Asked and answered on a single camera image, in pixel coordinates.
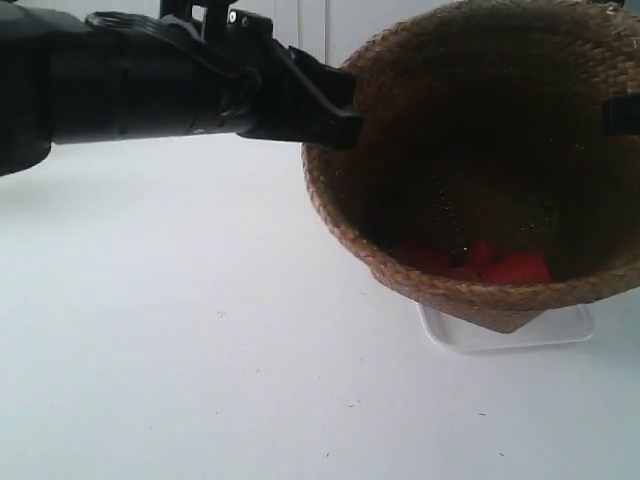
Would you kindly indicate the red square block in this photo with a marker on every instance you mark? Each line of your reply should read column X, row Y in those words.
column 473, row 262

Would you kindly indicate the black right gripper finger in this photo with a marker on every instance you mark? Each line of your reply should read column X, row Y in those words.
column 621, row 115

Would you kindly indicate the red plastic blocks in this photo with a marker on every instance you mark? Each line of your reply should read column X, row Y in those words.
column 519, row 269

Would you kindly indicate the brown woven wicker basket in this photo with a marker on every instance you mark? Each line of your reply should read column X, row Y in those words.
column 483, row 123

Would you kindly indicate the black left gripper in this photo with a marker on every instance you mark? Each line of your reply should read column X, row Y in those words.
column 258, row 88

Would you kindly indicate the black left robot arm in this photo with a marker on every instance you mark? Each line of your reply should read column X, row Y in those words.
column 117, row 76

